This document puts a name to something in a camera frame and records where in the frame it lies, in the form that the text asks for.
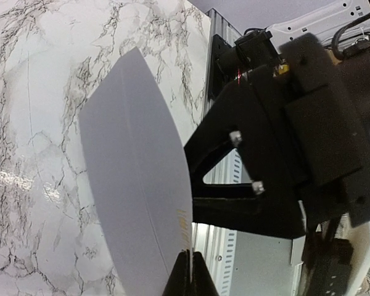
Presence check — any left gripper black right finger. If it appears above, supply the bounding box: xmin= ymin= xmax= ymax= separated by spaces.
xmin=191 ymin=252 xmax=219 ymax=296

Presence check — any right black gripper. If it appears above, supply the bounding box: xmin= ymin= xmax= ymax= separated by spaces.
xmin=184 ymin=32 xmax=370 ymax=227

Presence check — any aluminium front table rail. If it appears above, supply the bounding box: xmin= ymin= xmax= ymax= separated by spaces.
xmin=192 ymin=8 xmax=305 ymax=295

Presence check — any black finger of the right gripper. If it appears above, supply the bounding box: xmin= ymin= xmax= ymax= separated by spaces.
xmin=192 ymin=184 xmax=305 ymax=239

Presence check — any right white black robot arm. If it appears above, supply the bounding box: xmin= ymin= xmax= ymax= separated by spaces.
xmin=184 ymin=1 xmax=370 ymax=239

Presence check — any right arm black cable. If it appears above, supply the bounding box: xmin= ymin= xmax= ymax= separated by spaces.
xmin=331 ymin=9 xmax=370 ymax=59

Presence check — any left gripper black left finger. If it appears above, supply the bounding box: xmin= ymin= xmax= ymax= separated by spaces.
xmin=162 ymin=251 xmax=191 ymax=296

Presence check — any grey paper envelope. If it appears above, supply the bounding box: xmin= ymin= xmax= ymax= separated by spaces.
xmin=79 ymin=48 xmax=192 ymax=295

